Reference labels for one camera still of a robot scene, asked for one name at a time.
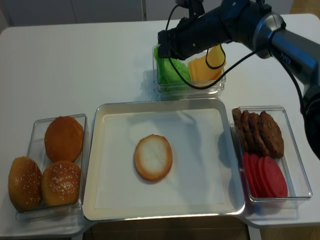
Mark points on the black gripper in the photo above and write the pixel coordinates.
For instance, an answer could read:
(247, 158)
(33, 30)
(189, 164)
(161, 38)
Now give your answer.
(191, 36)

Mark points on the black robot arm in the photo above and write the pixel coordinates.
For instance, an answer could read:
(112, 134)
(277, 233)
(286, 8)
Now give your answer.
(256, 26)

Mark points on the yellow cheese slices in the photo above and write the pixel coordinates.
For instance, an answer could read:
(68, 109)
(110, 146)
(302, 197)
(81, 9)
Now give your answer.
(207, 67)

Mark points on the clear lettuce cheese container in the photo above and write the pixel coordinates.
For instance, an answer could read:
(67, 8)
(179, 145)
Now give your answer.
(184, 86)

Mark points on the green lettuce pile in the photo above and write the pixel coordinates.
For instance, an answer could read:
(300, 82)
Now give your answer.
(167, 74)

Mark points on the brown patty back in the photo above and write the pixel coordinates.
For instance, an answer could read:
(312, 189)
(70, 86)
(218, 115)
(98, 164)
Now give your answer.
(236, 114)

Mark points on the brown patty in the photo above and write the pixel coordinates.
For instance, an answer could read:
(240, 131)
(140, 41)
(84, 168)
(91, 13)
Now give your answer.
(261, 148)
(271, 135)
(247, 131)
(236, 114)

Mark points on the brown patty front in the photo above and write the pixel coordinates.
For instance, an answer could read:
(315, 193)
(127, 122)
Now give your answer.
(271, 135)

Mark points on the bottom bun half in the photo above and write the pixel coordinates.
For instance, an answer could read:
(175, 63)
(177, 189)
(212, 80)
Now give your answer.
(153, 158)

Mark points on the red tomato slice middle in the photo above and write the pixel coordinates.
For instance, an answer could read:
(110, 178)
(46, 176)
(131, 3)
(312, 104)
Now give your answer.
(259, 192)

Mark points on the red tomato slice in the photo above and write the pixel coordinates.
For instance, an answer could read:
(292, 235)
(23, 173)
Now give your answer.
(272, 180)
(248, 175)
(259, 192)

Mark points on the white paper tray liner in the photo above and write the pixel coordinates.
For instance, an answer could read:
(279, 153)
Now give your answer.
(194, 178)

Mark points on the smooth orange bun top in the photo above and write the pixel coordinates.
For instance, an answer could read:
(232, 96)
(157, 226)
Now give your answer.
(64, 139)

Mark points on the red tomato slice back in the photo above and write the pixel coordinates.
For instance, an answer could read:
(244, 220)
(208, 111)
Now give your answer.
(248, 175)

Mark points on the red tomato slice front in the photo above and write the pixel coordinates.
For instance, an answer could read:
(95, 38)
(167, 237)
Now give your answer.
(272, 180)

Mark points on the white metal tray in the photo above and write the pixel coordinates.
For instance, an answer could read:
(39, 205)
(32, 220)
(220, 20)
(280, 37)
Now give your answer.
(234, 200)

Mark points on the clear patty tomato container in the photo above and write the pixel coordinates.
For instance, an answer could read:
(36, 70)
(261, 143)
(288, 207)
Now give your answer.
(290, 164)

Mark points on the clear plastic bun container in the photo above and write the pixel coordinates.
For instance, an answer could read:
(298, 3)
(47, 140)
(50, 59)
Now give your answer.
(37, 152)

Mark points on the sesame bun front right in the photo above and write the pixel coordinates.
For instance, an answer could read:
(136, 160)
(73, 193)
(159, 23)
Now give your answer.
(60, 183)

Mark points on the sesame bun standing upright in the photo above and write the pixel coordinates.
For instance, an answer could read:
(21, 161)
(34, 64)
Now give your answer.
(24, 184)

